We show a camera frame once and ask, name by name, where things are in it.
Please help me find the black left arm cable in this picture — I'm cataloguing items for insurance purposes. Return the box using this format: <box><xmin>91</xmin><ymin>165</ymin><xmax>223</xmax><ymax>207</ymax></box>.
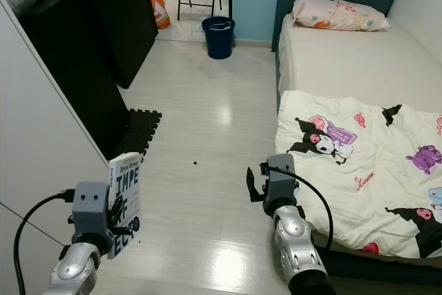
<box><xmin>12</xmin><ymin>189</ymin><xmax>78</xmax><ymax>295</ymax></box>

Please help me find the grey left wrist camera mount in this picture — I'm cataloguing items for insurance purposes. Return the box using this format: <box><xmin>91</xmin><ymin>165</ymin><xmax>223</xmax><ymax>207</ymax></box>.
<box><xmin>75</xmin><ymin>182</ymin><xmax>115</xmax><ymax>240</ymax></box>

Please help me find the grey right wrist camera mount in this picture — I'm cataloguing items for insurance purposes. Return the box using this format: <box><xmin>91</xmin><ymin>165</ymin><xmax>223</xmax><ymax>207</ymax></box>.
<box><xmin>266</xmin><ymin>153</ymin><xmax>299</xmax><ymax>209</ymax></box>

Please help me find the blue waste bin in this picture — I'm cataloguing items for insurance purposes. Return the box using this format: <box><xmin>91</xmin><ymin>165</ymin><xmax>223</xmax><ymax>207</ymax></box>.
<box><xmin>202</xmin><ymin>16</ymin><xmax>237</xmax><ymax>60</ymax></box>

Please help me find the black dresser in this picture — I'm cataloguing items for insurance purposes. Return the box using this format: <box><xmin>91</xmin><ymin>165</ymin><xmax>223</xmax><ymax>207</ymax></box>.
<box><xmin>35</xmin><ymin>0</ymin><xmax>132</xmax><ymax>161</ymax></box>

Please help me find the black foam floor mat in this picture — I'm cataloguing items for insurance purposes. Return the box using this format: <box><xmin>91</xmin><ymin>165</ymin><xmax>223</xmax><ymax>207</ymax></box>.
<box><xmin>124</xmin><ymin>108</ymin><xmax>163</xmax><ymax>158</ymax></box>

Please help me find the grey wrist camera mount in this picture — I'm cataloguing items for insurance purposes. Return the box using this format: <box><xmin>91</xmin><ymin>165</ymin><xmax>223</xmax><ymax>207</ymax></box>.
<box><xmin>75</xmin><ymin>182</ymin><xmax>115</xmax><ymax>240</ymax></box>
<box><xmin>266</xmin><ymin>153</ymin><xmax>299</xmax><ymax>209</ymax></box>

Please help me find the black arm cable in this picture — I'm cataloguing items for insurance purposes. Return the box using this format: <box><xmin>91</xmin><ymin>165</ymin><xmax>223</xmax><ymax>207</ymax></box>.
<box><xmin>262</xmin><ymin>166</ymin><xmax>334</xmax><ymax>251</ymax></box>
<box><xmin>12</xmin><ymin>189</ymin><xmax>78</xmax><ymax>295</ymax></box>

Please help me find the pink patterned pillow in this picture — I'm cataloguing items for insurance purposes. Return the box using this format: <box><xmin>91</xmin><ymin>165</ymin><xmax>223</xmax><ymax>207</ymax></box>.
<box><xmin>291</xmin><ymin>0</ymin><xmax>391</xmax><ymax>32</ymax></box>

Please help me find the black door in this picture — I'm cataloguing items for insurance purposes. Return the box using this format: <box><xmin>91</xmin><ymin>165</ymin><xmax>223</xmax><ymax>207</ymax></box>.
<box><xmin>76</xmin><ymin>0</ymin><xmax>158</xmax><ymax>90</ymax></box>

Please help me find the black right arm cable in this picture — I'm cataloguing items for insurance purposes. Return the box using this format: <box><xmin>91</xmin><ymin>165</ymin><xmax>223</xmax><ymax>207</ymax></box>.
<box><xmin>262</xmin><ymin>166</ymin><xmax>334</xmax><ymax>251</ymax></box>

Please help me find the orange white shopping bag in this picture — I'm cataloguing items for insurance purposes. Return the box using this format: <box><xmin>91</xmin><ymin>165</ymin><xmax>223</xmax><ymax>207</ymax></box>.
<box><xmin>148</xmin><ymin>0</ymin><xmax>171</xmax><ymax>30</ymax></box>

